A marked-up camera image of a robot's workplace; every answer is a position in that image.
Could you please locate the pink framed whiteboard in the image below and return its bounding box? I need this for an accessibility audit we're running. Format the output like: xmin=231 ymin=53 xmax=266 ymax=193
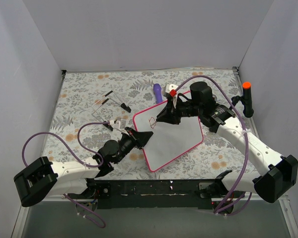
xmin=133 ymin=101 xmax=203 ymax=172

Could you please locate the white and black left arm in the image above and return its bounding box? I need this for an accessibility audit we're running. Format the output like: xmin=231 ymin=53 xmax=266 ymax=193
xmin=13 ymin=127 xmax=153 ymax=207

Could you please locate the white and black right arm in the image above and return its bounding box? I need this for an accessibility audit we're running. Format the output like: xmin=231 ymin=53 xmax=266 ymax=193
xmin=156 ymin=81 xmax=298 ymax=203

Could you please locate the floral patterned table mat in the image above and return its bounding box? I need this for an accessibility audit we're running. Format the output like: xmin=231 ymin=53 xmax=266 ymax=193
xmin=43 ymin=69 xmax=244 ymax=180

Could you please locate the black stick with orange tip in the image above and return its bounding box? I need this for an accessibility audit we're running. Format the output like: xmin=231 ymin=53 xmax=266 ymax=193
xmin=231 ymin=82 xmax=254 ymax=118

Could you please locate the white wire whiteboard stand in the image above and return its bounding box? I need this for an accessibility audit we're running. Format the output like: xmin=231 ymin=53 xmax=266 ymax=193
xmin=91 ymin=90 xmax=132 ymax=122

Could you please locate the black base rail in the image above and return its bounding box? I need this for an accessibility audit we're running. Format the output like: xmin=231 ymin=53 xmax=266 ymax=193
xmin=69 ymin=179 xmax=225 ymax=210

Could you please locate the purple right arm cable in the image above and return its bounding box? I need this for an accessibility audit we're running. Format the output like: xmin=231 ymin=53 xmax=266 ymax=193
xmin=175 ymin=75 xmax=253 ymax=216

